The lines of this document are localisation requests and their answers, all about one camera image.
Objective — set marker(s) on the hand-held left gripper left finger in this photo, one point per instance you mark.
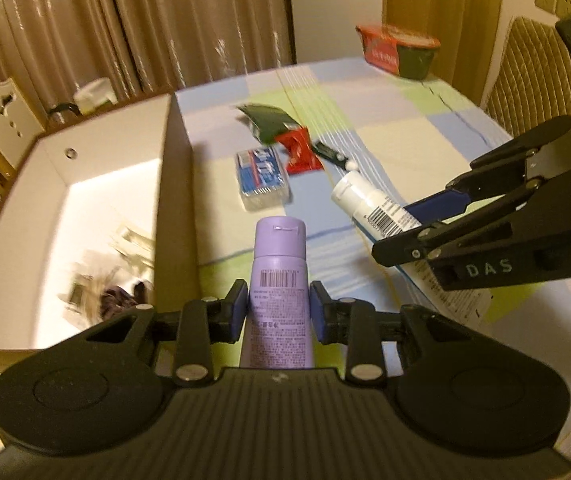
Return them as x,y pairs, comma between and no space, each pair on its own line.
241,317

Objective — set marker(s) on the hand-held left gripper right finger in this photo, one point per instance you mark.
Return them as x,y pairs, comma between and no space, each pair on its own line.
317,317

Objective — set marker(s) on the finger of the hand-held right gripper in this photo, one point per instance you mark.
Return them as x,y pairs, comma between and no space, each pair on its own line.
445,202
415,247

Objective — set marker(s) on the purple bottle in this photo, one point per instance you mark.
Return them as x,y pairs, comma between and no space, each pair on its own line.
278,270

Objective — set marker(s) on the white barcode bottle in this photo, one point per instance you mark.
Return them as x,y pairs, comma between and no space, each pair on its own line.
360,195

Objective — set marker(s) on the brown storage box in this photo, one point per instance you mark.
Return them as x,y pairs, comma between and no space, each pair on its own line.
180,220

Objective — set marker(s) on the brown hair scrunchie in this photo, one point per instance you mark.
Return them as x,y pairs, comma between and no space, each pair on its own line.
120,300

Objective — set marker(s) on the cotton swab bag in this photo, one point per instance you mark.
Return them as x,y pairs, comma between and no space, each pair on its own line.
125,245

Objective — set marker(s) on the red packet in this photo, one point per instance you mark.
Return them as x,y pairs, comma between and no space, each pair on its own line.
300,152

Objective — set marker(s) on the dark green packet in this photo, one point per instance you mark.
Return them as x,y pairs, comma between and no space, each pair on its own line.
270,120

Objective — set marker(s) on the checkered cloth desktop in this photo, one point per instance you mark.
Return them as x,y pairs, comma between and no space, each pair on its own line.
405,125

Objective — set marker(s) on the blue toothpick box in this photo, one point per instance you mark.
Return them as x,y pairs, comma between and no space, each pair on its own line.
263,172

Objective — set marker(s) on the quilted chair back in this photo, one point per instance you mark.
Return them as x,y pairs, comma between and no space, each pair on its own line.
535,75

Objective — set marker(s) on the red green noodle bowl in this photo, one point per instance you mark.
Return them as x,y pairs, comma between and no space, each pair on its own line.
395,52

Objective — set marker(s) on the white lidded jar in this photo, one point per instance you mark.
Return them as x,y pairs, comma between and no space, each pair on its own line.
94,95

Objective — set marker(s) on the white carved chair two holes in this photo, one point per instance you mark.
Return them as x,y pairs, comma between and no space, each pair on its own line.
10,120

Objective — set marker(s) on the beige curtain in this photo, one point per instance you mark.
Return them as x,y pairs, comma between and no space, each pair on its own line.
165,20

